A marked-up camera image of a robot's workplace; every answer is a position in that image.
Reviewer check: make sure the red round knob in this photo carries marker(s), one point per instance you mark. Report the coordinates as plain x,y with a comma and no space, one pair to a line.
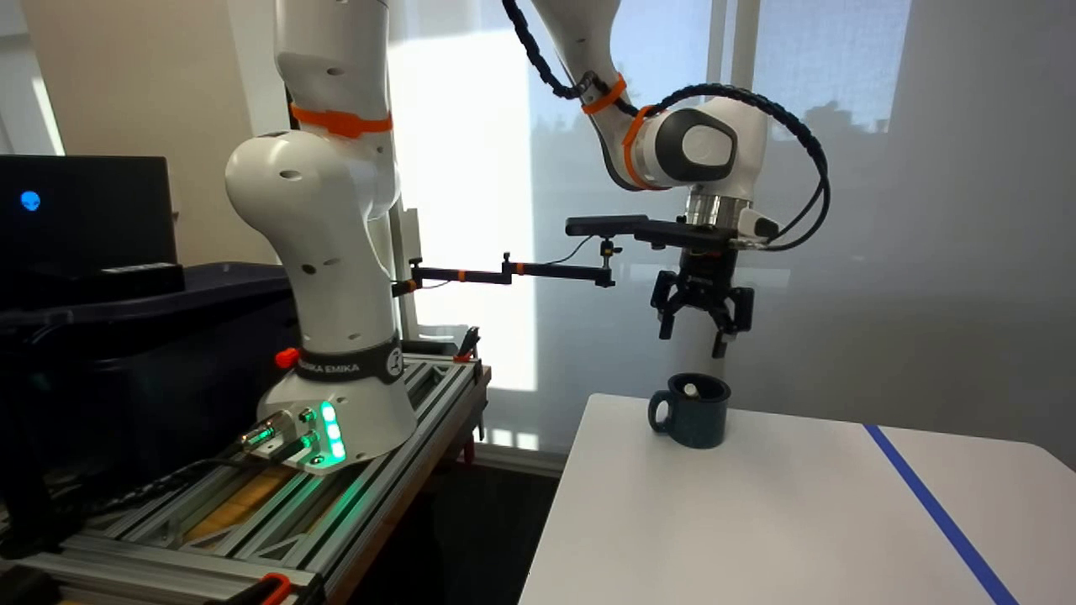
289,357

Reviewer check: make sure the black side desk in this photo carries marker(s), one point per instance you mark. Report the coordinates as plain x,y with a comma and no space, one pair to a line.
137,357

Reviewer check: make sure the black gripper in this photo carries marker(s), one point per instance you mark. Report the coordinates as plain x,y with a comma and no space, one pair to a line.
709,268

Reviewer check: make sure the red and white marker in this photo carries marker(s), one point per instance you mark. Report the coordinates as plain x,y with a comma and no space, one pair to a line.
690,387

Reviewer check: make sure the orange frame corner clamp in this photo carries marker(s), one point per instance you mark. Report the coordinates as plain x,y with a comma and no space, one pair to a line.
279,590

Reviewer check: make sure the black computer monitor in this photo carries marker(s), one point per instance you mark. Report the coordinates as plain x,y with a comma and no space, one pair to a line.
86,220

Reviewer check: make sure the blue tape line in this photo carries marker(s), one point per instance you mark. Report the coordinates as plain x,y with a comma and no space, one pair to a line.
943,514

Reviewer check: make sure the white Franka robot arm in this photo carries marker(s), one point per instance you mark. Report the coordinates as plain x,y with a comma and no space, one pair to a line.
337,224

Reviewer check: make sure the black exterior camera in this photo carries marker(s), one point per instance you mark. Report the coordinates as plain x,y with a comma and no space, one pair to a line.
606,225

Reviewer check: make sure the dark teal ceramic mug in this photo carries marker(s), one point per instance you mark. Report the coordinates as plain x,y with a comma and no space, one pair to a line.
696,419

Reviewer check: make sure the aluminium extrusion robot frame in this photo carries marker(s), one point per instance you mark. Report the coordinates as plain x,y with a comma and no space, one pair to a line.
225,526

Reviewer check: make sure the white vertical mounting post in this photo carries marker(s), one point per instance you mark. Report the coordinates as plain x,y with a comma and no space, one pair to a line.
411,238

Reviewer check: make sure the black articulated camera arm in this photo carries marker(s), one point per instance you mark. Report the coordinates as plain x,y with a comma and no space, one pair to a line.
506,270

